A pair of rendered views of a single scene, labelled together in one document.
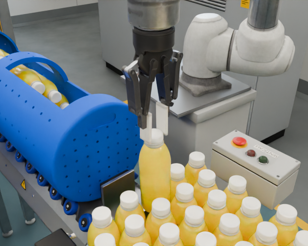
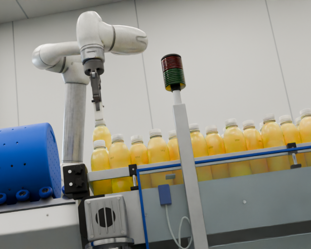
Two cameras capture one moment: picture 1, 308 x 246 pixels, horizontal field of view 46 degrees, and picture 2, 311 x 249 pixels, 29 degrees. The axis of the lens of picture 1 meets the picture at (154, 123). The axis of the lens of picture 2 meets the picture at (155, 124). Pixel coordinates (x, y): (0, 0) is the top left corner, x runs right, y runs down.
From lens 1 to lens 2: 203 cm
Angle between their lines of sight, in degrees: 70
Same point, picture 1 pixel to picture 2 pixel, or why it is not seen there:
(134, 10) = (92, 50)
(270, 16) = (81, 151)
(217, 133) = not seen: outside the picture
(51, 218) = (20, 221)
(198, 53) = not seen: hidden behind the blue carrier
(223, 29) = not seen: hidden behind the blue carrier
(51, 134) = (34, 129)
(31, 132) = (10, 138)
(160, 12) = (102, 52)
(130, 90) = (95, 83)
